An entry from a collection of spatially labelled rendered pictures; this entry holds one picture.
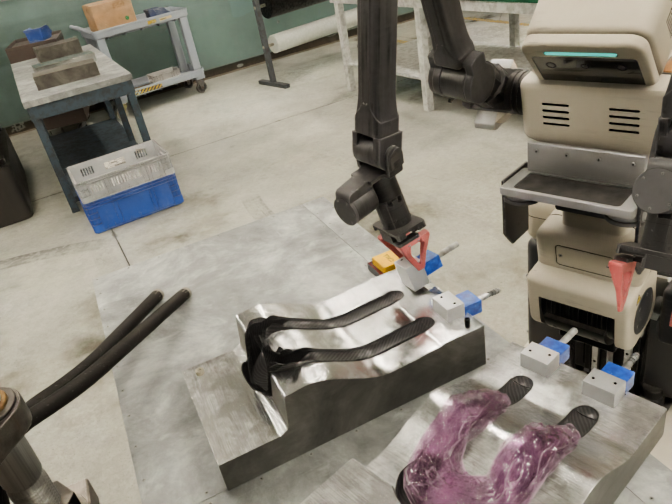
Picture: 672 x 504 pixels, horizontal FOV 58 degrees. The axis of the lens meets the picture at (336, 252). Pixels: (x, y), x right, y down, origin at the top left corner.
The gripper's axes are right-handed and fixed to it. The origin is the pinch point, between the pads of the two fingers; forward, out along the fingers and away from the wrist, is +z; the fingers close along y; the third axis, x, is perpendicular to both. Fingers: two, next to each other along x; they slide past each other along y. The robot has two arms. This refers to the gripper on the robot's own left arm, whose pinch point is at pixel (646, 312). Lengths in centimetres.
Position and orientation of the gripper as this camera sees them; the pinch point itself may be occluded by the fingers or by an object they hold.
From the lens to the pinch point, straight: 96.6
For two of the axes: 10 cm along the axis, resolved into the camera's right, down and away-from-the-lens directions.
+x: 6.6, -0.5, 7.5
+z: -1.4, 9.7, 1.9
